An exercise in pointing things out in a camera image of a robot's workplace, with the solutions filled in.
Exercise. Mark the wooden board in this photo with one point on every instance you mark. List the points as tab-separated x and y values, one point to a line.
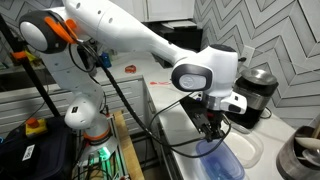
128	150

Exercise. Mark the black equipment case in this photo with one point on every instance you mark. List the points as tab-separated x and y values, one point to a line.
50	156

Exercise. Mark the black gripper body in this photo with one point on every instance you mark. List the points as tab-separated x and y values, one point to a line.
217	120

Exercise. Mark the white upper cabinet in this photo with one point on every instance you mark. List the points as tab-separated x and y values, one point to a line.
166	10

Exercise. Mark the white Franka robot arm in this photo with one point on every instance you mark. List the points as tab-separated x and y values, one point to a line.
116	23

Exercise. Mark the white counter base cabinet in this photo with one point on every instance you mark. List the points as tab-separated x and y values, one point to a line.
163	166

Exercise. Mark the yellow emergency stop box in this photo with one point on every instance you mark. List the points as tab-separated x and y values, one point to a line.
36	128

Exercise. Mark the black stand pole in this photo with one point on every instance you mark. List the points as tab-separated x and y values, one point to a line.
33	78

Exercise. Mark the small red silicone spatula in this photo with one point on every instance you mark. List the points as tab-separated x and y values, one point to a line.
158	83

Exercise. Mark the dark countertop appliance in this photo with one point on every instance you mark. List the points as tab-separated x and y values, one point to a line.
88	60

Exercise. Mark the small orange red object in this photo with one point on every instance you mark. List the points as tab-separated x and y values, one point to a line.
130	69

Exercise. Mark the grey drawer cabinet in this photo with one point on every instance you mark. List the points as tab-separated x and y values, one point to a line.
136	96

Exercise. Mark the blue bottle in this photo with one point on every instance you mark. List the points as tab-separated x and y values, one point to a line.
106	61

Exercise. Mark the white wall outlet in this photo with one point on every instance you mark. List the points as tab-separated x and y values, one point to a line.
250	53

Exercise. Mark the metal ladle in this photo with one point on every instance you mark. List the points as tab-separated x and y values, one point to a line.
311	157

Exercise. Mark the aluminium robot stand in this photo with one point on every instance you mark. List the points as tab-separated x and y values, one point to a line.
100	156

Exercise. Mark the metal utensil holder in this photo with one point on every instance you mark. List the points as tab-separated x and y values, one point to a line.
286	160

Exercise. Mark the big clear plastic lunch box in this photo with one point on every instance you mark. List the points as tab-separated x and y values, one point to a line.
251	150

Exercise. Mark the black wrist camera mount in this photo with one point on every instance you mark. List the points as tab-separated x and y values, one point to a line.
195	113

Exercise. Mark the black silver coffee maker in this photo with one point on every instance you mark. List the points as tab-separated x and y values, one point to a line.
260	90

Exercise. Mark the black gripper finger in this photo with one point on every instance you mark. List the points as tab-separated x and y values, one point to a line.
220	133
208	135

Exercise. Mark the wooden spoon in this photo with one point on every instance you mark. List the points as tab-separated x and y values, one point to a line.
316	130
308	142

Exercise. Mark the white paper stack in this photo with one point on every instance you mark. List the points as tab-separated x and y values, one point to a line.
178	25

